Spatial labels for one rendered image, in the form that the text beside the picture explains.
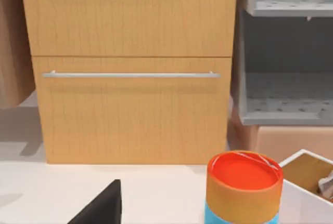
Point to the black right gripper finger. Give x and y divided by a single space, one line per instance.
104 205

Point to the orange and blue can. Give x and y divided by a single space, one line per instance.
243 190

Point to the wooden cupboard side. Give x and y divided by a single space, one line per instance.
13 42

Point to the plain wooden drawer front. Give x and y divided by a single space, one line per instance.
128 14

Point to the salmon-coloured box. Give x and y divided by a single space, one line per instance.
294 139

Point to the white box with wooden inside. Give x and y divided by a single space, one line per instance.
304 182

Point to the crumpled paper ball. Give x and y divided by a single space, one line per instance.
325 185

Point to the grey open shelf cabinet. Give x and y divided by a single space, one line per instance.
286 52

